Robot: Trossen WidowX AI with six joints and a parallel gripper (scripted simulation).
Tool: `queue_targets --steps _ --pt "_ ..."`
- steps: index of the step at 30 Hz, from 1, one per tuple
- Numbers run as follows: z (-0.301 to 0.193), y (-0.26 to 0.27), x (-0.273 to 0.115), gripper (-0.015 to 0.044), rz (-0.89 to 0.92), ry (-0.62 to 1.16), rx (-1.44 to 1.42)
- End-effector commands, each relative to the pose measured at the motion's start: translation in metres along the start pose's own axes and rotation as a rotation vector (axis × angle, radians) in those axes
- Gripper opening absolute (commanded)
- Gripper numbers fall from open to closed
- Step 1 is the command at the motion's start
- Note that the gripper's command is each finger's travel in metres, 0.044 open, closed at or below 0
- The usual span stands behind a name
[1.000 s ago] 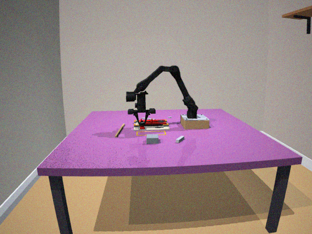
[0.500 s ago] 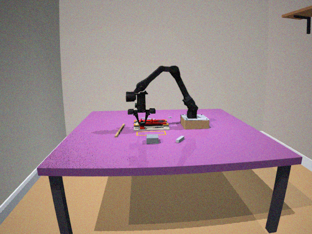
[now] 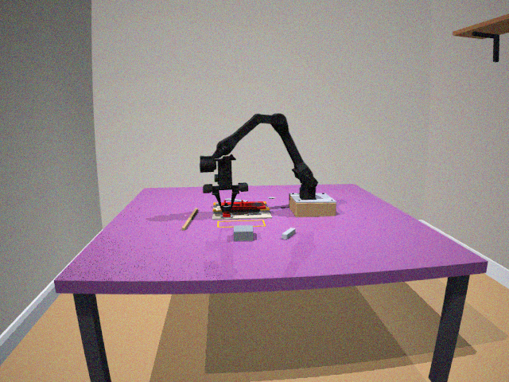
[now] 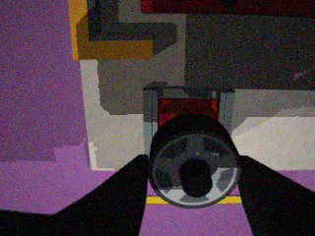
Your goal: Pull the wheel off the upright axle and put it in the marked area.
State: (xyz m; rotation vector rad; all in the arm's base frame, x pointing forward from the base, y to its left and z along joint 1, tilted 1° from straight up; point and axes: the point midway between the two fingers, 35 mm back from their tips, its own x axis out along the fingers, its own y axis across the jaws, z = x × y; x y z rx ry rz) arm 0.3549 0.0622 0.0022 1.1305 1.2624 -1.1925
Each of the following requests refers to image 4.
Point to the black tyre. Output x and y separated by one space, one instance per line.
186 137

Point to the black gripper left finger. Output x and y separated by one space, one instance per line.
114 208

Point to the yellow rectangular outline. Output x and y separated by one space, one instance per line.
227 200

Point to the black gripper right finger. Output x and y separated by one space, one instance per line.
273 203

